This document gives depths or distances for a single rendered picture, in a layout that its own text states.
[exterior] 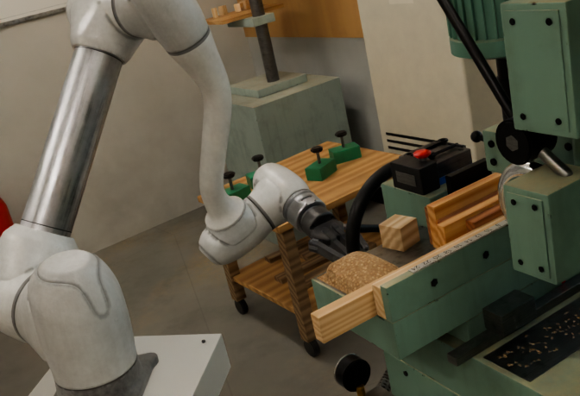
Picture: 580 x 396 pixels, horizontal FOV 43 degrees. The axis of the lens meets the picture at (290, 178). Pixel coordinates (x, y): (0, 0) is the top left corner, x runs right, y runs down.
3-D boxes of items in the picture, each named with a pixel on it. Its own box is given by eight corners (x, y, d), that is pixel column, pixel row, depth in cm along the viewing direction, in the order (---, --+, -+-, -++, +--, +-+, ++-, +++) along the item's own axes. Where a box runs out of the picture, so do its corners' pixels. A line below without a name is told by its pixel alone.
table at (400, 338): (529, 174, 154) (526, 147, 152) (666, 204, 128) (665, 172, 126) (286, 293, 127) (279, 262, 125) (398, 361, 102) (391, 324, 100)
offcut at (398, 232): (404, 252, 119) (400, 229, 118) (382, 247, 122) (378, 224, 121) (420, 240, 122) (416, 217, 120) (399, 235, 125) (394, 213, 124)
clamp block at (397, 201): (445, 200, 143) (438, 157, 140) (497, 216, 131) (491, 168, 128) (386, 229, 136) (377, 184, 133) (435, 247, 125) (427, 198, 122)
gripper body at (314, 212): (297, 212, 166) (321, 234, 159) (328, 198, 169) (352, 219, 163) (298, 237, 170) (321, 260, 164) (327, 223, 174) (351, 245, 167)
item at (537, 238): (559, 243, 98) (551, 160, 95) (605, 257, 93) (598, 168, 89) (510, 271, 94) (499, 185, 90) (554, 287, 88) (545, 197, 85)
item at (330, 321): (580, 198, 124) (577, 175, 123) (589, 199, 122) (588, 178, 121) (316, 338, 100) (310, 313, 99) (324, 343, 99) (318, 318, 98)
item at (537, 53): (558, 109, 91) (547, -14, 86) (624, 117, 83) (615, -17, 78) (511, 131, 87) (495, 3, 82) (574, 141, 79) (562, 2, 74)
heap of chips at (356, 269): (361, 255, 121) (356, 235, 120) (417, 281, 109) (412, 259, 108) (316, 278, 117) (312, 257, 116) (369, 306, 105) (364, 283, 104)
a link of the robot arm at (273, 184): (322, 204, 178) (280, 239, 176) (287, 174, 189) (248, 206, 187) (308, 177, 171) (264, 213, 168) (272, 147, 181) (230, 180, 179)
